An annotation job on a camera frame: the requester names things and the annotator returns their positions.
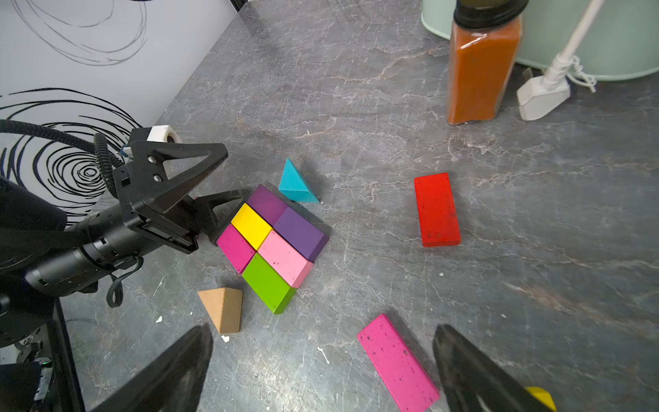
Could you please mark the green block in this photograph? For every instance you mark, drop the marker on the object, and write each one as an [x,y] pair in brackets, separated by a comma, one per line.
[269,286]

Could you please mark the violet purple block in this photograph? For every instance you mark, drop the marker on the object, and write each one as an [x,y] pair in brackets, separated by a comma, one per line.
[302,235]

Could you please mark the brown spice bottle black cap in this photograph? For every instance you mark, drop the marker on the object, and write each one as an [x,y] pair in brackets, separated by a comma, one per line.
[485,37]

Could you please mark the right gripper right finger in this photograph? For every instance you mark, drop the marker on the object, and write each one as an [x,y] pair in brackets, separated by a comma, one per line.
[471,381]

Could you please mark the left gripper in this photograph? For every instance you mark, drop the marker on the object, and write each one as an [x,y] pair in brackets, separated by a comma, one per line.
[153,192]

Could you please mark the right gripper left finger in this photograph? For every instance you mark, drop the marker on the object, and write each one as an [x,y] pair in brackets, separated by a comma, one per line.
[174,381]

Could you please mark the magenta block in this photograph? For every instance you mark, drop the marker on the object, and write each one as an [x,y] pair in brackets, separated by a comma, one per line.
[236,248]
[406,380]

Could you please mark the red block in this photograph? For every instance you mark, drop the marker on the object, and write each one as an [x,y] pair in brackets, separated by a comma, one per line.
[438,219]

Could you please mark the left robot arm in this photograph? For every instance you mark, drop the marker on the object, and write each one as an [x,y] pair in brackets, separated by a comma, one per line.
[44,260]

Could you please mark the dark purple block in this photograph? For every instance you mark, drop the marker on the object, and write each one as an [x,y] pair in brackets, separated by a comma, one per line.
[267,204]

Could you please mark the light pink block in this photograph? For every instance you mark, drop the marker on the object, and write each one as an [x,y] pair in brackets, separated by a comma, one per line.
[288,263]

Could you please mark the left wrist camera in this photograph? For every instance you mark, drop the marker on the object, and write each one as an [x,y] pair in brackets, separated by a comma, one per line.
[164,134]

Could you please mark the mint green toaster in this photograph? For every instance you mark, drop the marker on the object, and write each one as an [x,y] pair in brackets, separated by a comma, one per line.
[613,40]

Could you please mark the yellow block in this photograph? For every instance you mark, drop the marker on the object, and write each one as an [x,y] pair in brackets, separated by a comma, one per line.
[543,396]
[251,226]

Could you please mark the teal triangle block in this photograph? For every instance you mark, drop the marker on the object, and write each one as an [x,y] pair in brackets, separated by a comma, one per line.
[294,187]

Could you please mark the tan wooden triangle block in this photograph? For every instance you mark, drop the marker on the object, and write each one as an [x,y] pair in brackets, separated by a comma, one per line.
[224,306]

